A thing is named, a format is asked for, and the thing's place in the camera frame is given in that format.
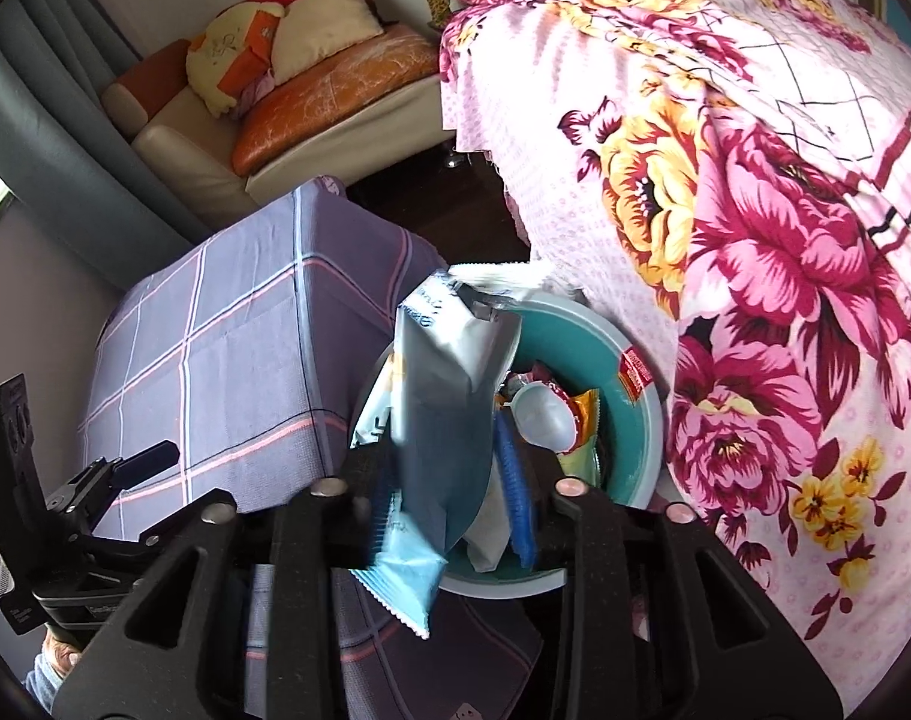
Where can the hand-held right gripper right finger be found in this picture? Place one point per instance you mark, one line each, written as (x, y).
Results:
(514, 487)

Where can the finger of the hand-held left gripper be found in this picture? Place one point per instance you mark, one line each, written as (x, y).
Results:
(151, 459)

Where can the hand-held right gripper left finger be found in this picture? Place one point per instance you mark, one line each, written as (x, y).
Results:
(380, 517)

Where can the light blue foil packet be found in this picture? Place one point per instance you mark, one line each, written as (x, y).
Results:
(440, 405)

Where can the teal plastic bin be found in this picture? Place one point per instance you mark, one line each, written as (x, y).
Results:
(575, 345)

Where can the person's left forearm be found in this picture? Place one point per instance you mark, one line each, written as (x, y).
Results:
(44, 684)

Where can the person's left hand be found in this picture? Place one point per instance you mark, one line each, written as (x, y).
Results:
(59, 651)

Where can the blue plaid tablecloth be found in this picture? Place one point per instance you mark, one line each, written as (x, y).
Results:
(223, 360)

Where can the cream sofa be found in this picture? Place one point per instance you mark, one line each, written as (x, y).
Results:
(185, 157)

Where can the grey curtain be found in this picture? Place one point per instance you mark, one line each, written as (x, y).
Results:
(50, 127)

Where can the pink floral blanket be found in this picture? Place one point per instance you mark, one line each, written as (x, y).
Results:
(762, 240)

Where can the orange seat cushion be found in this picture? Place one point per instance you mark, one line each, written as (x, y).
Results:
(328, 97)

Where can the yellow orange plush pillow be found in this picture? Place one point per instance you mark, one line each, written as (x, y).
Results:
(223, 52)

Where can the beige pillow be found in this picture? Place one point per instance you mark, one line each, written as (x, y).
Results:
(324, 30)

